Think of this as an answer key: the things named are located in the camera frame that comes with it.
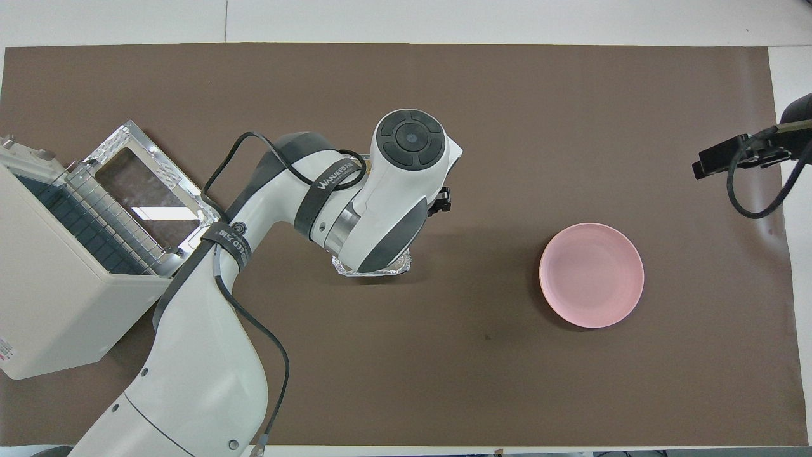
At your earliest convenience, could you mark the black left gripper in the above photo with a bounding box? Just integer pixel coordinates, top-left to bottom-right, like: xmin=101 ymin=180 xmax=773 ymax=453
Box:
xmin=426 ymin=186 xmax=452 ymax=218

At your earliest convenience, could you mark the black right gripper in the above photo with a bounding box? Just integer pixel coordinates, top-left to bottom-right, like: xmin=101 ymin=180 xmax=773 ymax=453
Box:
xmin=693 ymin=130 xmax=795 ymax=180

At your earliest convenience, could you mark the aluminium foil tray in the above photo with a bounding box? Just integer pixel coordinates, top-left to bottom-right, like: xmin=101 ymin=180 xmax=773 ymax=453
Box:
xmin=331 ymin=249 xmax=413 ymax=277

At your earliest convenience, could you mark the glass oven door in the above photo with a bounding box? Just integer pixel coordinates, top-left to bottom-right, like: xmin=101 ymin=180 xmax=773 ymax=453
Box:
xmin=81 ymin=120 xmax=230 ymax=278

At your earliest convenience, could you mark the cream white toaster oven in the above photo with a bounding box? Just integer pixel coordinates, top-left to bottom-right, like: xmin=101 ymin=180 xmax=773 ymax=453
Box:
xmin=0 ymin=135 xmax=175 ymax=380

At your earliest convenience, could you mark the pink round plate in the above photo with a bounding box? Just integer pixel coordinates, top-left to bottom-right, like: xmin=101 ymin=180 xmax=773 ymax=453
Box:
xmin=539 ymin=222 xmax=645 ymax=329

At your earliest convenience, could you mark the brown paper table mat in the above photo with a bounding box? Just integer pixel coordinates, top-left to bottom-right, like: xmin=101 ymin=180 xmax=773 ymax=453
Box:
xmin=0 ymin=42 xmax=809 ymax=448

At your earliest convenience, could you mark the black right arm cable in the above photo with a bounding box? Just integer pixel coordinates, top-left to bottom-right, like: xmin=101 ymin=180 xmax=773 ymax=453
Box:
xmin=726 ymin=124 xmax=812 ymax=220

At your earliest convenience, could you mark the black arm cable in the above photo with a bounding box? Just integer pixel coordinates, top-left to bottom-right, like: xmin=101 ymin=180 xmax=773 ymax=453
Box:
xmin=726 ymin=124 xmax=812 ymax=220
xmin=202 ymin=131 xmax=370 ymax=457

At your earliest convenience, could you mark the black Wanueed velcro strap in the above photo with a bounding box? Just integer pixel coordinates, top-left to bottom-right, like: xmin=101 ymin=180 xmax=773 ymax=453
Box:
xmin=200 ymin=221 xmax=252 ymax=270
xmin=294 ymin=159 xmax=367 ymax=242

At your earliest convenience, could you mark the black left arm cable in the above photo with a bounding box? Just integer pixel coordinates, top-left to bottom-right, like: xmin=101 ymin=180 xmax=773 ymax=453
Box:
xmin=202 ymin=131 xmax=370 ymax=457

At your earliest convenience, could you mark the metal wire oven rack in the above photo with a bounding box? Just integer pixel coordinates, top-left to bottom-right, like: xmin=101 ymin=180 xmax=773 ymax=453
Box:
xmin=63 ymin=162 xmax=167 ymax=277

